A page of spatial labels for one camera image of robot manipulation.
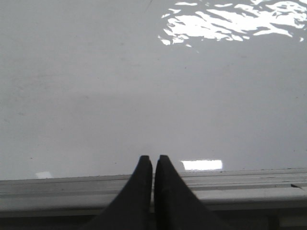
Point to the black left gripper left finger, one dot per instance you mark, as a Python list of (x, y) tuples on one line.
[(130, 209)]

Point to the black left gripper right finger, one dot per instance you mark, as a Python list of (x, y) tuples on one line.
[(175, 205)]

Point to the white whiteboard with aluminium frame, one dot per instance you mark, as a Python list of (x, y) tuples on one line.
[(88, 86)]

